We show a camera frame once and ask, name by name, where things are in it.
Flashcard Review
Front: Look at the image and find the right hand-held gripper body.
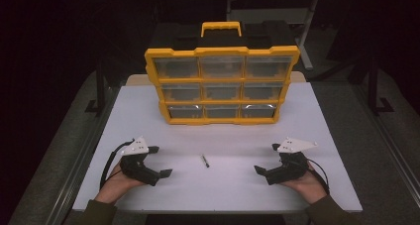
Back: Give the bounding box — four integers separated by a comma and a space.
264, 137, 318, 186

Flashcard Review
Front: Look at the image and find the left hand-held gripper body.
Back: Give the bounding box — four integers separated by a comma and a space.
119, 136, 162, 187

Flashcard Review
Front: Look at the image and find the clear plastic drawer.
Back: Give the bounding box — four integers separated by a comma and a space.
167, 104, 204, 120

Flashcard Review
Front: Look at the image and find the yellow black organizer cabinet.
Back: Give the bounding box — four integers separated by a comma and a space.
144, 21, 301, 126

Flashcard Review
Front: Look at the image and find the person's right hand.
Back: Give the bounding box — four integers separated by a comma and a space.
280, 161, 329, 205

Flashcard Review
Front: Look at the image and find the person's left hand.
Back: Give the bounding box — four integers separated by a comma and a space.
95, 163, 147, 205

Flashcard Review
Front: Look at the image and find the black metal stand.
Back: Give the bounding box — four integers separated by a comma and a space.
366, 53, 396, 116
84, 57, 112, 117

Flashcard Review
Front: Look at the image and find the set of clear drawers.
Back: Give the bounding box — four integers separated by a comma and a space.
153, 56, 293, 120

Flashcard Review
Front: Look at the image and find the black cable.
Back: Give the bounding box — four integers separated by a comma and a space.
306, 158, 331, 196
99, 139, 136, 190

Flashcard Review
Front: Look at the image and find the aluminium rail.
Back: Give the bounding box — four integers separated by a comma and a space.
353, 84, 420, 199
46, 85, 117, 225

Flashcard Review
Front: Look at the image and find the white metal desk frame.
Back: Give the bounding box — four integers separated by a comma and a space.
226, 0, 320, 71

